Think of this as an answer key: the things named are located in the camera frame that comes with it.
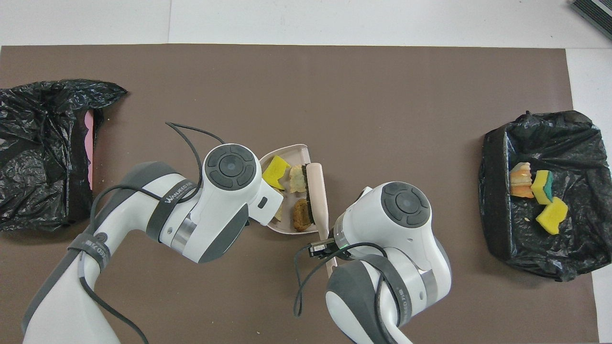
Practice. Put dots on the pale sponge chunk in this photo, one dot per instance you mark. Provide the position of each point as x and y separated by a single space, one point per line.
278 213
520 181
298 180

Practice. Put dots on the beige hand brush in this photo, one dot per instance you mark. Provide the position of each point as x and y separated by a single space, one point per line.
316 191

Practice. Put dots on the beige plastic dustpan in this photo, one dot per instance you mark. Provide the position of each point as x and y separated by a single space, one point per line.
287 153

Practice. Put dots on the yellow sponge piece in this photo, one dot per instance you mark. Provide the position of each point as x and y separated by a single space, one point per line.
275 173
552 217
541 187

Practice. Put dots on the brown sponge chunk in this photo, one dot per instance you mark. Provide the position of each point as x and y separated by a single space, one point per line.
302 216

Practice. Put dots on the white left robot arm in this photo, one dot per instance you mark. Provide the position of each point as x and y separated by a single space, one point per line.
210 210

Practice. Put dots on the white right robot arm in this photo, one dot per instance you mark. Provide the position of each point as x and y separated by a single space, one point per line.
401 248

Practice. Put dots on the pink bin with black bag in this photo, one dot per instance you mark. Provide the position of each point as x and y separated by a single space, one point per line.
38 153

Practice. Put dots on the bin lined with black bag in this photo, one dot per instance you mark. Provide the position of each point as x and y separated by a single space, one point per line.
573 143

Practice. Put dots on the brown table mat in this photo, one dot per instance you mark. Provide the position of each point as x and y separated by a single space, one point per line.
334 95

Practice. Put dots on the grey ribbed device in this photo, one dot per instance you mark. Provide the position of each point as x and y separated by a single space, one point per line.
595 14

